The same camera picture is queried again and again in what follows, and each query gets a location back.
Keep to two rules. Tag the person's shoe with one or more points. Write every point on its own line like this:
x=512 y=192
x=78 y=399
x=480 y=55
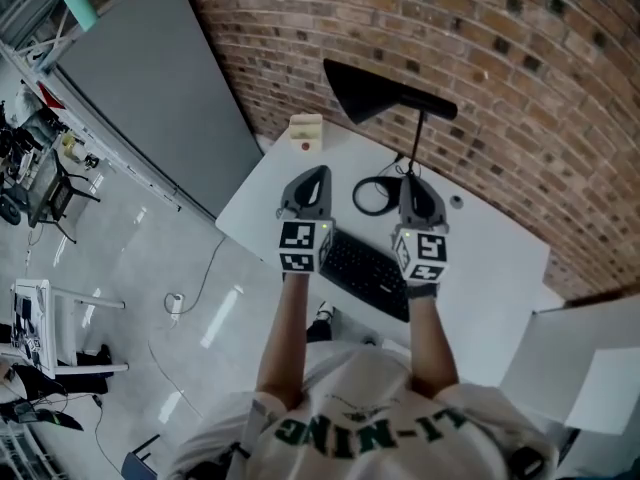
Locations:
x=322 y=320

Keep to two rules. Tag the person's right forearm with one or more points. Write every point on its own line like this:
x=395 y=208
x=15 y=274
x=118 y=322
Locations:
x=430 y=338

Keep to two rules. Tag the white shelf rack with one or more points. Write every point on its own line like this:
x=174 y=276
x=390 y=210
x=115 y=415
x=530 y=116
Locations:
x=45 y=318

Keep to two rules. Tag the person's left forearm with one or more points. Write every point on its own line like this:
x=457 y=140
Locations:
x=292 y=328

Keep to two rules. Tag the person's white printed shirt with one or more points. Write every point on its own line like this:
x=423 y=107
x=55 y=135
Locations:
x=370 y=418

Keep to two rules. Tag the white box with red button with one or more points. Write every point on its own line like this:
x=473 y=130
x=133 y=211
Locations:
x=306 y=133

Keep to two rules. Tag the black desk lamp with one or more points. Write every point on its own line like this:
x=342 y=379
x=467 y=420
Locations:
x=365 y=93

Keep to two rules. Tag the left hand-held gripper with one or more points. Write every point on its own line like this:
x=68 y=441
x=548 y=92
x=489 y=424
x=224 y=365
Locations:
x=300 y=235

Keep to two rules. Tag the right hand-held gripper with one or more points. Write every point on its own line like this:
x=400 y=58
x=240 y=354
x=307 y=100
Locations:
x=430 y=248

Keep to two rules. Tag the blue chair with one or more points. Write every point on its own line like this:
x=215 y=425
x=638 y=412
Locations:
x=140 y=460

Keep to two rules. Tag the teal roll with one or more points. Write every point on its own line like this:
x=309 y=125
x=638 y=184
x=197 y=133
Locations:
x=80 y=4

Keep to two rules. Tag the white table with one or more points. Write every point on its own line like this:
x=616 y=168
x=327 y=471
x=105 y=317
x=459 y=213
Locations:
x=480 y=253

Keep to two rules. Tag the small black round cap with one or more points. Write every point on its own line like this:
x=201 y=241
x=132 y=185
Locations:
x=456 y=201

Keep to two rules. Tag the black keyboard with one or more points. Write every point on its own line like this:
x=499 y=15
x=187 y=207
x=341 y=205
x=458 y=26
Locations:
x=365 y=273

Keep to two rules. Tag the black chair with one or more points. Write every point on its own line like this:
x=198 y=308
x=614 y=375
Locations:
x=55 y=195

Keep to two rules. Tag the white power strip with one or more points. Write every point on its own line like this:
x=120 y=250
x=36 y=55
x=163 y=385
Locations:
x=175 y=308

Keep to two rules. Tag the grey partition board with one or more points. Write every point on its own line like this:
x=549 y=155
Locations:
x=160 y=93

